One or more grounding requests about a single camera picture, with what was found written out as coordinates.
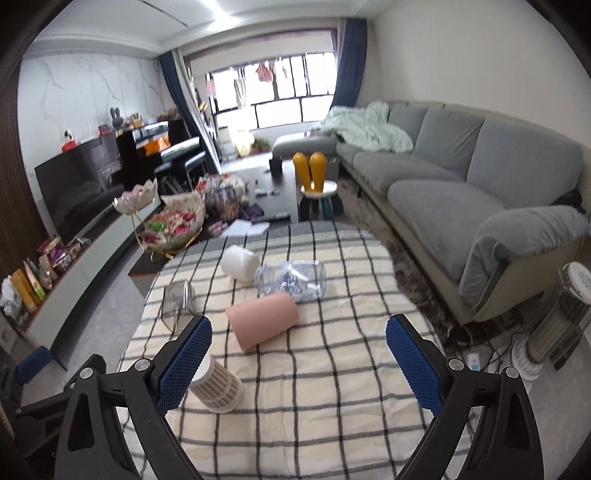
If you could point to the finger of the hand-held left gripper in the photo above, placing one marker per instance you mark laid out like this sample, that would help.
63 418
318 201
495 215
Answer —
32 364

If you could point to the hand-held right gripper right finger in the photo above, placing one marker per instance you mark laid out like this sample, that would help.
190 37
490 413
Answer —
415 364

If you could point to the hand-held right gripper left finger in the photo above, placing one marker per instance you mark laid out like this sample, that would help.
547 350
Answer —
184 362

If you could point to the pink cup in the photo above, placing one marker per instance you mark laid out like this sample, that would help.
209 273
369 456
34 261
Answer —
265 323

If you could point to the checked paper cup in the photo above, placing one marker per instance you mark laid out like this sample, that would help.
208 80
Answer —
219 383

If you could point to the white cup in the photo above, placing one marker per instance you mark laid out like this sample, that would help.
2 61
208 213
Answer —
238 265

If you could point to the black cup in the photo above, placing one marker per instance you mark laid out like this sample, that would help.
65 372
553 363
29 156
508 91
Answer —
275 165

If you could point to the white power strip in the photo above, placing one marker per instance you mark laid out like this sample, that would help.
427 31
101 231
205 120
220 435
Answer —
472 362

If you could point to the plaid tablecloth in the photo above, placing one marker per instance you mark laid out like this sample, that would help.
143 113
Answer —
323 392

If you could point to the row of snack packets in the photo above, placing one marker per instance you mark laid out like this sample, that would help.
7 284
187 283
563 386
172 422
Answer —
51 258

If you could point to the white television cabinet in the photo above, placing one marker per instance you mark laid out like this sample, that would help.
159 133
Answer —
92 258

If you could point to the clear plastic jar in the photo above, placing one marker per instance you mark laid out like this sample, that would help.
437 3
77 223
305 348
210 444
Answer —
295 281

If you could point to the basket of snacks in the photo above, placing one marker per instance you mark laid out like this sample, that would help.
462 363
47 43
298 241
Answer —
171 224

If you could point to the white electric heater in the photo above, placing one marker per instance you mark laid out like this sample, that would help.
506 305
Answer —
554 323

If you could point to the white paper sheets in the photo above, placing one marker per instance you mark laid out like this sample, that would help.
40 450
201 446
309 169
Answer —
244 227

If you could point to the pile of snack bags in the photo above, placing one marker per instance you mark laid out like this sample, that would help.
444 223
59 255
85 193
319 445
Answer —
224 198

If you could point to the flower-shaped tray stand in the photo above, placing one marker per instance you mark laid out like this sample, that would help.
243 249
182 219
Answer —
134 198

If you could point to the grey sofa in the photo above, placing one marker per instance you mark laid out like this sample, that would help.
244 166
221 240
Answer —
438 194

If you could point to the black television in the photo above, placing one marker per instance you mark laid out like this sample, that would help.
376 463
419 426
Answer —
74 189

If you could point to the dark coffee table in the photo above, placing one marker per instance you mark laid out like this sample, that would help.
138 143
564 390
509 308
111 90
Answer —
277 196

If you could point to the child stool with yellow ears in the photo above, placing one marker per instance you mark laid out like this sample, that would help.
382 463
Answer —
318 194

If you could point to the black piano stool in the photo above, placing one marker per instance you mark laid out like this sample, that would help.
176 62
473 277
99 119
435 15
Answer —
191 164

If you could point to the black piano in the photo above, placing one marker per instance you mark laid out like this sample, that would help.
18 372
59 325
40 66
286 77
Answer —
138 157

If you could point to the dark cloth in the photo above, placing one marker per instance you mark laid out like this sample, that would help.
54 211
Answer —
568 201

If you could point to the pale green blanket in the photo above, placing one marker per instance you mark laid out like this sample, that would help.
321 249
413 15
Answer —
364 129

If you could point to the grey bunny figure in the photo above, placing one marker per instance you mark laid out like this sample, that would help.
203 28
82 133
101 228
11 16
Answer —
116 117

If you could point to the blue curtain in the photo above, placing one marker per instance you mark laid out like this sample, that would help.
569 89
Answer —
178 92
348 64

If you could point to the pink hanging garment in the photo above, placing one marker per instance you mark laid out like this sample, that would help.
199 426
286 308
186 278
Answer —
264 73

